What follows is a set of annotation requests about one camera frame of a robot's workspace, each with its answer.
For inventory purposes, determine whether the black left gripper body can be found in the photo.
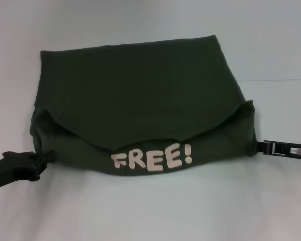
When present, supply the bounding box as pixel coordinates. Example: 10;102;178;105
0;150;47;192

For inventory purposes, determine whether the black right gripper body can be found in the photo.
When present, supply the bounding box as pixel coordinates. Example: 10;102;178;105
272;141;301;161

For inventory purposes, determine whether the dark green shirt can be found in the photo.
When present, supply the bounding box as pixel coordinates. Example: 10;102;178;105
30;35;257;178

